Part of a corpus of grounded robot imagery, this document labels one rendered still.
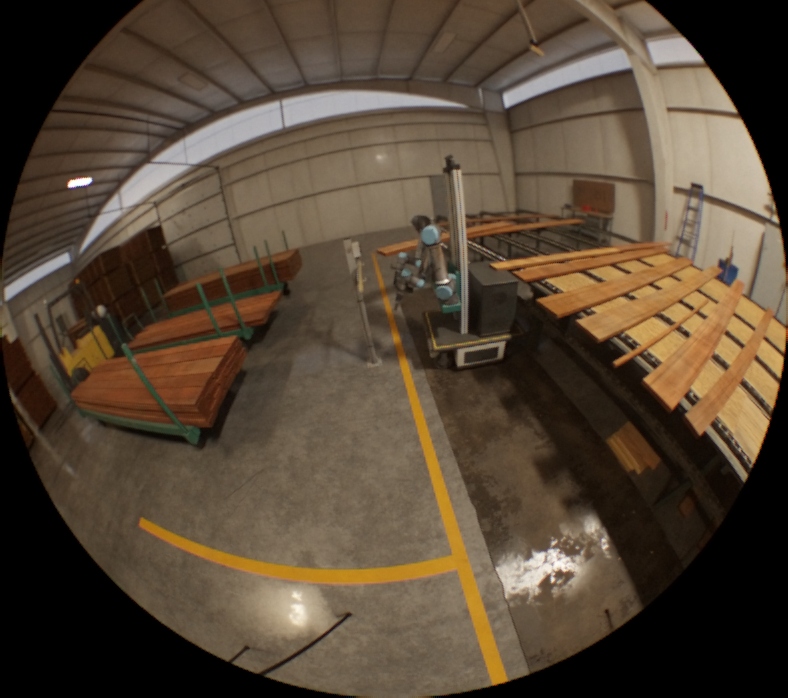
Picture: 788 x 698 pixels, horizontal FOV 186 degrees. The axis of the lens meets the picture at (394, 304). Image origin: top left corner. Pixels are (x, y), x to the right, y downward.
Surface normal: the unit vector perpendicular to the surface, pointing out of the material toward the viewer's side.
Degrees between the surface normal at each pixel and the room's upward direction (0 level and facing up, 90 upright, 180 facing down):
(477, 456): 0
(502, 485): 0
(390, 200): 90
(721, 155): 89
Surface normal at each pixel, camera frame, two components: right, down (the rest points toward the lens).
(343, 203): 0.18, 0.36
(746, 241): -0.99, 0.12
